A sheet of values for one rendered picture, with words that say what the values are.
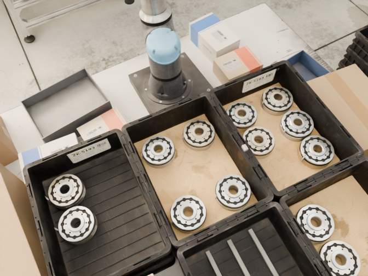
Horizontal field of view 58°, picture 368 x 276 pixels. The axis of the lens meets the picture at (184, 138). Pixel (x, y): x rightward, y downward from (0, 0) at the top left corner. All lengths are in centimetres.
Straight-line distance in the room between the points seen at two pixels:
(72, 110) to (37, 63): 137
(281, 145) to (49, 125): 83
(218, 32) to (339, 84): 52
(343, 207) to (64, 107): 102
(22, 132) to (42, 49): 140
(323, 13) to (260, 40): 139
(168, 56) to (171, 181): 42
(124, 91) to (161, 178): 49
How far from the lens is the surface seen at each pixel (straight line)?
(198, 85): 132
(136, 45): 256
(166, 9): 124
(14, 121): 146
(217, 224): 88
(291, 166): 109
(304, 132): 112
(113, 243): 100
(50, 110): 136
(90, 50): 261
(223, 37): 143
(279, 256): 99
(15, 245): 102
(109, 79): 144
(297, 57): 147
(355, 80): 131
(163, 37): 117
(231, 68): 134
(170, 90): 124
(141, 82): 135
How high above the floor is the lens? 178
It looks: 61 degrees down
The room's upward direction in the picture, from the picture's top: 4 degrees counter-clockwise
